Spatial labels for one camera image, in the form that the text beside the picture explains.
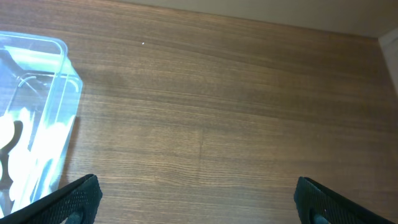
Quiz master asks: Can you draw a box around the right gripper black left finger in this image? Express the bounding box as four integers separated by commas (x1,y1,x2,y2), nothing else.
1,174,103,224

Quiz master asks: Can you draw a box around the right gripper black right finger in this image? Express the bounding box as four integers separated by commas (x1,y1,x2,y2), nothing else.
294,177,393,224

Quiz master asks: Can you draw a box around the thick-handled white spoon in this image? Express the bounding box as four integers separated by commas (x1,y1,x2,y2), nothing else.
8,108,34,202

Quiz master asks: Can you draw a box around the right clear plastic container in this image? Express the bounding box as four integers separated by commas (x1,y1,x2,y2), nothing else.
1,31,83,217

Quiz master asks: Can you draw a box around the white spoon bowl up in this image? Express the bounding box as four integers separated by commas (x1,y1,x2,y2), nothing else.
0,114,15,149

